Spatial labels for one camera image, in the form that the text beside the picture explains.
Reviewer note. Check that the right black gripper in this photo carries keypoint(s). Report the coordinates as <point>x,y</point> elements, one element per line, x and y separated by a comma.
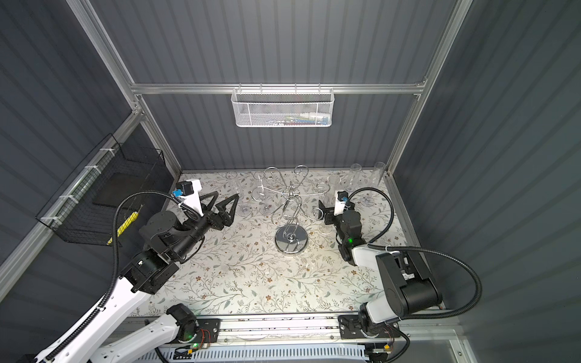
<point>330,215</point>

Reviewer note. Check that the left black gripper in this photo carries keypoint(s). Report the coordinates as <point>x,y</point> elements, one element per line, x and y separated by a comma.
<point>217,223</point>

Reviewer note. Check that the clear wine glass front sticker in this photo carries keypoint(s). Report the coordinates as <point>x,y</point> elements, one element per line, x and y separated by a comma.
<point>351,181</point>

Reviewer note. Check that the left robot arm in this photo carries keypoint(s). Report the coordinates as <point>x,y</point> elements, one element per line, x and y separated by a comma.
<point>169,244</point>

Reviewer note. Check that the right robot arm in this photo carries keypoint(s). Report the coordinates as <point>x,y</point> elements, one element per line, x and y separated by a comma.
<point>407,283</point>

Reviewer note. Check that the chrome wine glass rack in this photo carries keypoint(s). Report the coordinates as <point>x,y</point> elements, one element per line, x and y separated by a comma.
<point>291,238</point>

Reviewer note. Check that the yellow black striped object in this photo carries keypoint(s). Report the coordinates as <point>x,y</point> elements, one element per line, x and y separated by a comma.
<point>127,223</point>

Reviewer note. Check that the items in white basket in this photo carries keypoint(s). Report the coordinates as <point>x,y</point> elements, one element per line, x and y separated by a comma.
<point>302,119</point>

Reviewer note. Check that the black pad in basket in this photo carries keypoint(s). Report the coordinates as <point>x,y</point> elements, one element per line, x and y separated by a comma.
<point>119,187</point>

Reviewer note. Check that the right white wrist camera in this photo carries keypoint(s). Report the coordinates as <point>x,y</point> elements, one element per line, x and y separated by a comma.
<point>341,202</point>

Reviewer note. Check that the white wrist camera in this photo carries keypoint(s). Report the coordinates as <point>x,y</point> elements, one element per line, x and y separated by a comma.
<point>187,195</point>
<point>341,202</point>

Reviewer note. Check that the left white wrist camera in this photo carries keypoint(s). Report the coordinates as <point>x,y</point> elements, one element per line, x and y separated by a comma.
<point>187,195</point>

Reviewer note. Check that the white mesh wall basket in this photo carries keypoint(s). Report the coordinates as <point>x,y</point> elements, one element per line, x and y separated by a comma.
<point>252,109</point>

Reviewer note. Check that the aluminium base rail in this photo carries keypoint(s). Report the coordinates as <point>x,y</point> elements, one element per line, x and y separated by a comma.
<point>320,327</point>

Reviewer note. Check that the black wire wall basket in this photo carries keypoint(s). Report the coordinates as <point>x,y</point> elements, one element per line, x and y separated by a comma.
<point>82,213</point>

